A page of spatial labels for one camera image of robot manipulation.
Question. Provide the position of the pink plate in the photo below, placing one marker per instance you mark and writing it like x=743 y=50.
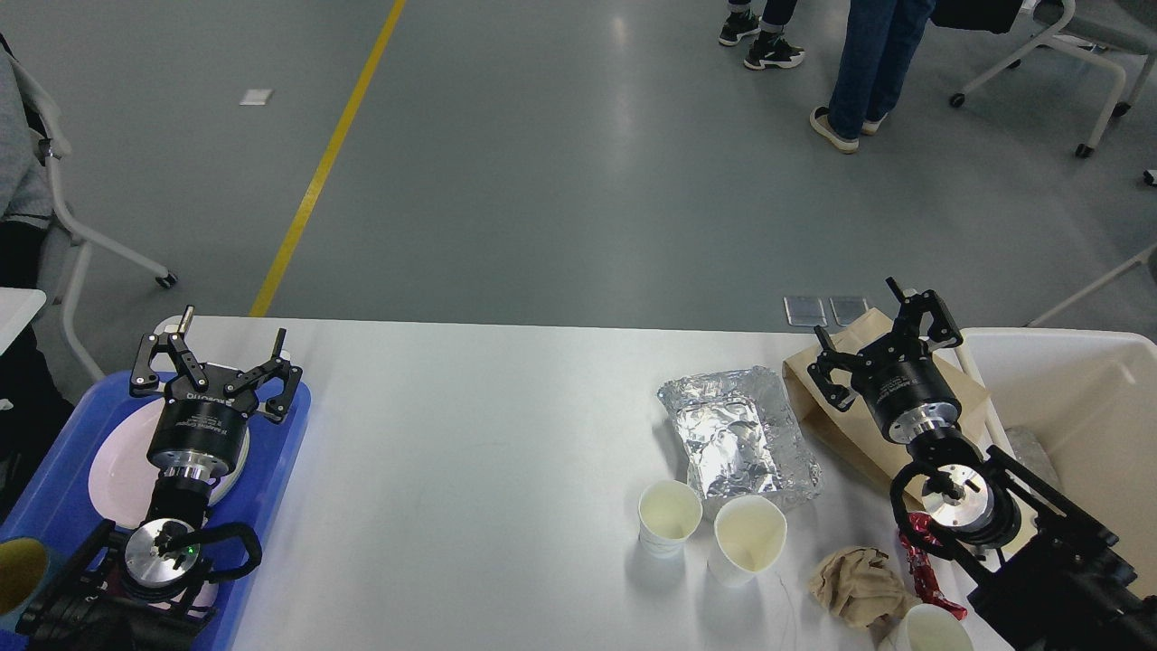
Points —
x=122 y=476

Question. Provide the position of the white plastic bin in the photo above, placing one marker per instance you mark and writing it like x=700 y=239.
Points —
x=1089 y=397

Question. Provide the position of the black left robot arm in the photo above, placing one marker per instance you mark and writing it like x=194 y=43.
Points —
x=153 y=504

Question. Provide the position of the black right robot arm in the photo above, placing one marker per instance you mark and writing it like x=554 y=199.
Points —
x=1046 y=573

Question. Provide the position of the left metal floor plate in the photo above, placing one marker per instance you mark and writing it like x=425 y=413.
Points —
x=805 y=311

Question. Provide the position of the white office chair right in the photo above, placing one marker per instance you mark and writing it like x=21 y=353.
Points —
x=1087 y=30

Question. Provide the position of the white chair leg right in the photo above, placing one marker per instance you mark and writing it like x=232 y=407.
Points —
x=1143 y=259

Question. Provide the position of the person in black trousers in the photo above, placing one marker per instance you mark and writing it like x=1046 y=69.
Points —
x=770 y=50

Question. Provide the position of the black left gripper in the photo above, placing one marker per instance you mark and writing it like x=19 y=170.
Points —
x=200 y=425

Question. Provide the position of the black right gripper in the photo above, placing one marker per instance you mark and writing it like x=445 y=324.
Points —
x=906 y=395

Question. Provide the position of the crumpled aluminium foil tray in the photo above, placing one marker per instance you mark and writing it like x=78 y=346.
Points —
x=741 y=437

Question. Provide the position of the blue plastic tray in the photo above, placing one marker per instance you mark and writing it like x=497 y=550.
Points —
x=56 y=507

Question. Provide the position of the crumpled brown paper napkin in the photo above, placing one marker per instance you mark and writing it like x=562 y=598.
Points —
x=859 y=586

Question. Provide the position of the white paper cup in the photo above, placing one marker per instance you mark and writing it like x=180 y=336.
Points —
x=669 y=512
x=750 y=534

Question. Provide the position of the right metal floor plate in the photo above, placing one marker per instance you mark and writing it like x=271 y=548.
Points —
x=848 y=309

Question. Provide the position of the pink mug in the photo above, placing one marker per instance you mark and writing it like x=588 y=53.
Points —
x=205 y=599

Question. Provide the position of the white paper on floor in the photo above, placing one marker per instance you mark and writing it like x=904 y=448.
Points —
x=256 y=97

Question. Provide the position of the white chair left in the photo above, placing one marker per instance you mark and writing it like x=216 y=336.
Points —
x=70 y=243

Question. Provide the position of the white cup bottom edge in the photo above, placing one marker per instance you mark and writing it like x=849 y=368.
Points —
x=927 y=627

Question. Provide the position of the red foil wrapper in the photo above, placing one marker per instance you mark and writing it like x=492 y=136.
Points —
x=924 y=578

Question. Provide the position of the person in blue jeans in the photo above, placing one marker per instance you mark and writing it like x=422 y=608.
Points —
x=879 y=44

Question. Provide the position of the metal floor plate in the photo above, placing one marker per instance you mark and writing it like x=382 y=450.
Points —
x=848 y=309
x=805 y=311

